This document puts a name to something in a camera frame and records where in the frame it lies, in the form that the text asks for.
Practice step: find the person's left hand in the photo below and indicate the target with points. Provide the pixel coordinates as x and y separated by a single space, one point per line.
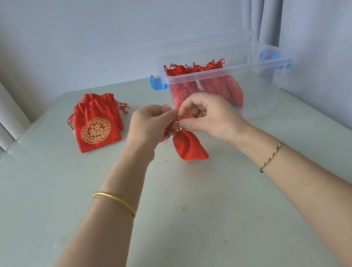
148 126

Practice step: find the person's right hand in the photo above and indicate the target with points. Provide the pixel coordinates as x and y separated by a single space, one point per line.
220 118

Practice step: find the red pouches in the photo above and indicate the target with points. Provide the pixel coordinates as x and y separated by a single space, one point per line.
218 86

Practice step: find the clear plastic storage box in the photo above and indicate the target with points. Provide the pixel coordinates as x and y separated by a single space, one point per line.
258 66

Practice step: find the person's right forearm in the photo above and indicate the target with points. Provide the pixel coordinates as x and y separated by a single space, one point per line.
333 203

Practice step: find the gold bangle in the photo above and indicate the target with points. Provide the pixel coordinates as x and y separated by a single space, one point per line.
116 199

